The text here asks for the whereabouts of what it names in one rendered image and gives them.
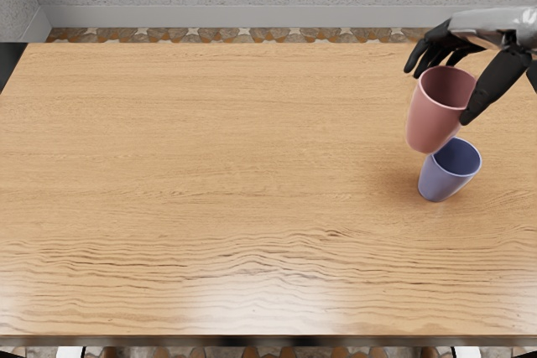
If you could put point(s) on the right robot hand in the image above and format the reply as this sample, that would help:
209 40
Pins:
486 27

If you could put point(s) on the pink cup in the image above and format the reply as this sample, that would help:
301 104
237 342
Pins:
432 121

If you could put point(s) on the lavender blue cup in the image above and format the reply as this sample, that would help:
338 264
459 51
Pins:
444 180

